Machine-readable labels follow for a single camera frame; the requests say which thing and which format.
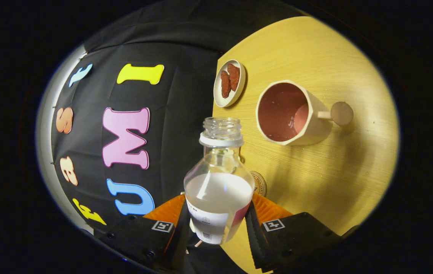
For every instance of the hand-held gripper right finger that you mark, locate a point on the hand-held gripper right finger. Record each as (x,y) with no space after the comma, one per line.
(300,239)

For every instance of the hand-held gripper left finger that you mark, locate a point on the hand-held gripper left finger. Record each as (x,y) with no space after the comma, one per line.
(136,238)

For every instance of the round brown coaster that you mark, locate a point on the round brown coaster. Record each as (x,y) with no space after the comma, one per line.
(260,183)

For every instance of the clear juice bottle white label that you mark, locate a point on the clear juice bottle white label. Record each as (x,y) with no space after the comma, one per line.
(218,190)

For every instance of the cream cup with red inside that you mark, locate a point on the cream cup with red inside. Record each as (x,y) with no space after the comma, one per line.
(281,114)

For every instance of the wooden table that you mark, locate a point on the wooden table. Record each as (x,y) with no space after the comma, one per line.
(334,182)

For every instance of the black backdrop cloth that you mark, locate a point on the black backdrop cloth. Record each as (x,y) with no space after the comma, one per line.
(174,114)

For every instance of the white round plate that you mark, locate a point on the white round plate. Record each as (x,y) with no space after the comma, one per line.
(239,91)

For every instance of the red meat piece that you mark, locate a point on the red meat piece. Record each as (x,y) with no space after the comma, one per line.
(225,84)
(234,76)

